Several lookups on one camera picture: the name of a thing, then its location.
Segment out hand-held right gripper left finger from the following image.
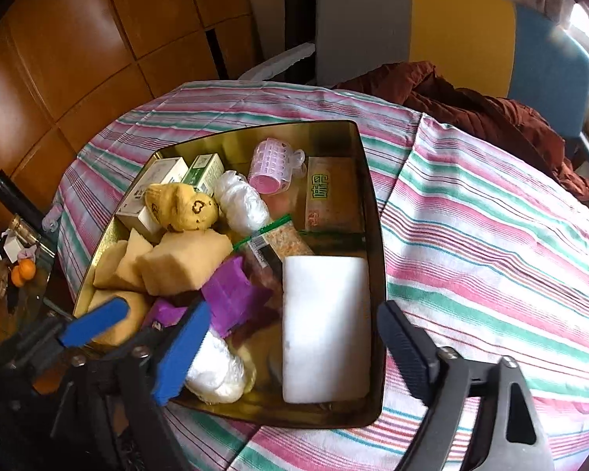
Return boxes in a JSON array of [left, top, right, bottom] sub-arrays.
[[49, 299, 212, 471]]

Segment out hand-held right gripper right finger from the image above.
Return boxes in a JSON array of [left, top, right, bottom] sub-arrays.
[[377, 300, 555, 471]]

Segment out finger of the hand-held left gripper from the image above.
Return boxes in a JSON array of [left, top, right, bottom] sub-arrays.
[[0, 298, 131, 388]]

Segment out clear packet green edges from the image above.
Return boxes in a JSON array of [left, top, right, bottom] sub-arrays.
[[233, 215, 315, 268]]

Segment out large white plastic bag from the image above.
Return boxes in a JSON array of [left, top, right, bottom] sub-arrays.
[[213, 170, 271, 236]]

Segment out cream cardboard box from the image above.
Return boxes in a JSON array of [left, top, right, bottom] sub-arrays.
[[115, 157, 190, 236]]

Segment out brown snack packet green label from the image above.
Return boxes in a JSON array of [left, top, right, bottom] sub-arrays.
[[304, 157, 364, 234]]

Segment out small green box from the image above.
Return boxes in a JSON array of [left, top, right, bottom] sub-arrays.
[[181, 153, 225, 197]]

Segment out pink hair roller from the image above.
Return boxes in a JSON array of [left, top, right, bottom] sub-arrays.
[[248, 137, 307, 196]]

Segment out gold metal tin tray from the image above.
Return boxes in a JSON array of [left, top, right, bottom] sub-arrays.
[[73, 120, 388, 430]]

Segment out glass side table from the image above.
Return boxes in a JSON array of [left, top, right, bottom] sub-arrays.
[[0, 216, 74, 334]]

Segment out pink green striped tablecloth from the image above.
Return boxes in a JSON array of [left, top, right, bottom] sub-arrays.
[[54, 81, 589, 471]]

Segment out wooden wardrobe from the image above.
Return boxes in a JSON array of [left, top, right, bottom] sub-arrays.
[[0, 0, 276, 236]]

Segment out grey yellow blue armchair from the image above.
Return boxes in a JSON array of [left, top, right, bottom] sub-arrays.
[[238, 0, 589, 182]]

